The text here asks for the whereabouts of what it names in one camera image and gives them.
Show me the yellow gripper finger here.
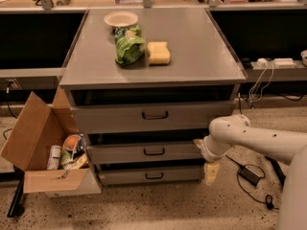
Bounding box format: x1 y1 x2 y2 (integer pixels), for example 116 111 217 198
204 162 220 185

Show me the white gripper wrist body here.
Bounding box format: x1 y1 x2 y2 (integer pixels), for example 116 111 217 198
193 135 231 163

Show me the grey drawer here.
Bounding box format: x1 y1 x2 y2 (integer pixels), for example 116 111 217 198
71 101 234 133
87 141 202 164
98 165 204 186

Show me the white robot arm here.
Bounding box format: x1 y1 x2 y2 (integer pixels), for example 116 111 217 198
193 114 307 230

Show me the grey top drawer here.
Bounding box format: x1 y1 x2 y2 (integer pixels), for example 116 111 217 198
71 101 234 133

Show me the grey drawer cabinet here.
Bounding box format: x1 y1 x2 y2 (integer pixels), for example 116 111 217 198
60 8 246 186

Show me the grey bottom drawer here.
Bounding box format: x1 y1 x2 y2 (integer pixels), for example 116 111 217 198
98 165 204 186

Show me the black power adapter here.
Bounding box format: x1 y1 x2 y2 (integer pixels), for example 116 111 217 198
239 167 261 187

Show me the black table leg right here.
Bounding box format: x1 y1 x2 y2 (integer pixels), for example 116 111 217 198
268 157 286 186

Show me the black table leg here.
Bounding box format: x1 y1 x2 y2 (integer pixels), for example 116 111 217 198
7 176 25 218
268 157 286 186

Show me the white power strip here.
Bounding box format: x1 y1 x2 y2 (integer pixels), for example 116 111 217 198
253 58 296 69

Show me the yellow sponge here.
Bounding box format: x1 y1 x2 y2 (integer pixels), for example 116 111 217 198
147 42 171 64

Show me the green chip bag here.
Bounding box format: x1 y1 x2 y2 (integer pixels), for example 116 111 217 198
115 25 146 65

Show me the orange snack bag in box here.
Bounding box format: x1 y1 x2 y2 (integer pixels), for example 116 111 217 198
60 134 88 170

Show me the white can in box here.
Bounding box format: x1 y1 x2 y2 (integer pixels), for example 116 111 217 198
47 145 61 171

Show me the white paper bowl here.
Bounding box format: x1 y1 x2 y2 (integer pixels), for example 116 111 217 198
104 11 138 28

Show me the brown cardboard box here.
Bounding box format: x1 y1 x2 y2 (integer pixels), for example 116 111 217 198
1 88 101 197

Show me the black table leg left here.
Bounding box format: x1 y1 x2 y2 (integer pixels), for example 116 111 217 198
7 176 25 218

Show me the black power cable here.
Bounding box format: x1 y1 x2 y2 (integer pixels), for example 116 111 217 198
225 155 280 211

